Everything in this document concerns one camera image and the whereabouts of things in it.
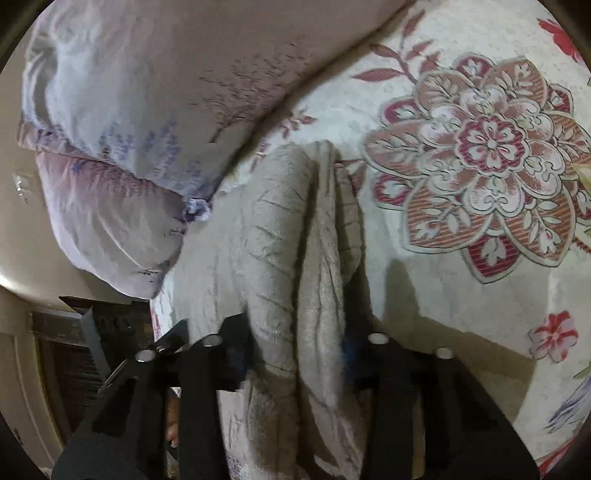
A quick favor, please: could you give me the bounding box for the beige ribbed knit garment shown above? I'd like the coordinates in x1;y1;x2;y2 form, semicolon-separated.
151;140;422;480

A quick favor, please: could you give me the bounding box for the lilac patterned lower pillow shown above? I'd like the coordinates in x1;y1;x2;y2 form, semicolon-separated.
36;151;211;300

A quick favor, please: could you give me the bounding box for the floral white bed sheet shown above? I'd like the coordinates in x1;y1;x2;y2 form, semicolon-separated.
147;0;591;478

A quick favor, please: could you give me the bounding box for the pale pink floral pillow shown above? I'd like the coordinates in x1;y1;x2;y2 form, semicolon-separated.
22;1;403;199

